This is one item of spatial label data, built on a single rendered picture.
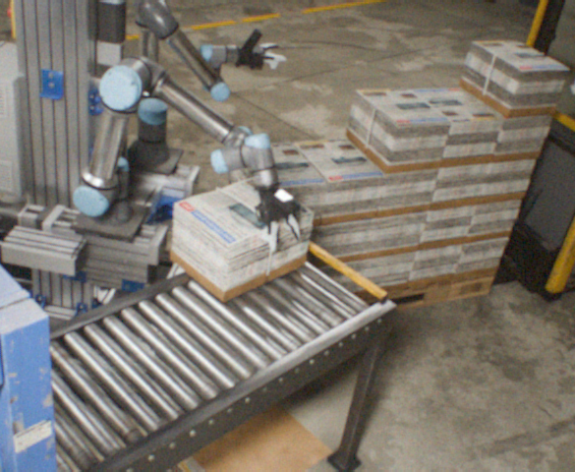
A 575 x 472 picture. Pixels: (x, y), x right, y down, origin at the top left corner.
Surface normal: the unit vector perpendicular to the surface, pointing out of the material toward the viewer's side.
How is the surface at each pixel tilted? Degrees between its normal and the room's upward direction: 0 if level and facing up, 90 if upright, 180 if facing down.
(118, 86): 83
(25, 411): 90
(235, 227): 1
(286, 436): 0
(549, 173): 90
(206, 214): 2
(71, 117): 90
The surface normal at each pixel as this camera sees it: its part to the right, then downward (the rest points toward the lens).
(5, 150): -0.14, 0.53
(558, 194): -0.90, 0.12
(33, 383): 0.69, 0.47
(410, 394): 0.14, -0.83
